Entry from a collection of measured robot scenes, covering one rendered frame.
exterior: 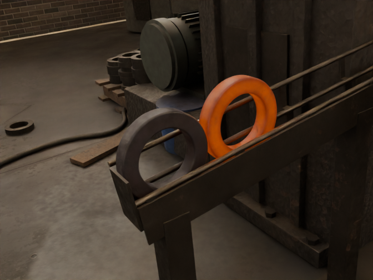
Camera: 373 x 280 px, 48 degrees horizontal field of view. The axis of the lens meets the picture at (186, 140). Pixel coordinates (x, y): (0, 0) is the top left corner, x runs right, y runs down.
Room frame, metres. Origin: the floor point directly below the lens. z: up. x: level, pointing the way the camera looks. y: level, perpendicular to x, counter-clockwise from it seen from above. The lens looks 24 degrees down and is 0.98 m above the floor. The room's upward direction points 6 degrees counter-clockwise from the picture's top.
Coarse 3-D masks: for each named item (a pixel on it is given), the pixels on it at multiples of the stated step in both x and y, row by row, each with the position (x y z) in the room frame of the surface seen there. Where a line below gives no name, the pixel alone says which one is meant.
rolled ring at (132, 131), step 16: (160, 112) 0.69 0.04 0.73; (176, 112) 0.70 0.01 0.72; (128, 128) 0.68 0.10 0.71; (144, 128) 0.67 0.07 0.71; (160, 128) 0.68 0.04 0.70; (176, 128) 0.70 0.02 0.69; (192, 128) 0.72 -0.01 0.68; (128, 144) 0.65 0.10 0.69; (144, 144) 0.67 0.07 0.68; (192, 144) 0.72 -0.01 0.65; (128, 160) 0.65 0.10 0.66; (192, 160) 0.72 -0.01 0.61; (128, 176) 0.65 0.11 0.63; (176, 176) 0.72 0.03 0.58; (144, 192) 0.66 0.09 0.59
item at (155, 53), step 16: (176, 16) 2.27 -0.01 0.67; (192, 16) 2.23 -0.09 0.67; (144, 32) 2.25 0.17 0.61; (160, 32) 2.09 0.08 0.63; (176, 32) 2.09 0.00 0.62; (192, 32) 2.12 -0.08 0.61; (144, 48) 2.27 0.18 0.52; (160, 48) 2.11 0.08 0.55; (176, 48) 2.03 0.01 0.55; (192, 48) 2.09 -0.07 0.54; (144, 64) 2.29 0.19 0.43; (160, 64) 2.13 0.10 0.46; (176, 64) 2.03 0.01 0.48; (192, 64) 2.08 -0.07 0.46; (160, 80) 2.15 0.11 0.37; (176, 80) 2.04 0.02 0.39; (192, 80) 2.14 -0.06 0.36; (128, 96) 2.43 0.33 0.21; (144, 96) 2.28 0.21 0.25; (160, 96) 2.25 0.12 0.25; (128, 112) 2.46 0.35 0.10; (144, 112) 2.26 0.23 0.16; (192, 112) 1.94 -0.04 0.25; (176, 144) 1.97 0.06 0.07; (208, 160) 1.73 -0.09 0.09
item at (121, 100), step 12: (108, 60) 3.03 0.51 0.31; (120, 60) 2.77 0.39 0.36; (132, 60) 2.56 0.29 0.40; (108, 72) 3.00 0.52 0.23; (120, 72) 2.77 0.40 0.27; (132, 72) 2.58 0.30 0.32; (144, 72) 2.52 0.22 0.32; (108, 84) 2.96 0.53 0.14; (120, 84) 2.93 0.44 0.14; (132, 84) 2.74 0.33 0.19; (108, 96) 3.04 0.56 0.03; (120, 96) 2.72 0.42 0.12; (120, 108) 2.77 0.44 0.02
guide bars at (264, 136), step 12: (360, 84) 0.94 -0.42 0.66; (336, 96) 0.90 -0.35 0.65; (312, 108) 0.86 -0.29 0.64; (300, 120) 0.83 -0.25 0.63; (276, 132) 0.79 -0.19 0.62; (252, 144) 0.76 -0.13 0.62; (228, 156) 0.73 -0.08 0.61; (204, 168) 0.70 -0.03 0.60; (180, 180) 0.67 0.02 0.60; (156, 192) 0.65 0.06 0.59
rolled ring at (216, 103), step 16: (224, 80) 0.79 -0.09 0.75; (240, 80) 0.78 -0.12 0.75; (256, 80) 0.80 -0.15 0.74; (208, 96) 0.77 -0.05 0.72; (224, 96) 0.76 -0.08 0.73; (256, 96) 0.80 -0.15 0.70; (272, 96) 0.82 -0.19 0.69; (208, 112) 0.74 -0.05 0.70; (256, 112) 0.84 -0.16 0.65; (272, 112) 0.82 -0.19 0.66; (208, 128) 0.73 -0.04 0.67; (256, 128) 0.82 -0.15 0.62; (272, 128) 0.82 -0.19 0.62; (208, 144) 0.74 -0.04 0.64; (224, 144) 0.75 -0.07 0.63; (240, 144) 0.80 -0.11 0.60; (256, 144) 0.79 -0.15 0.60
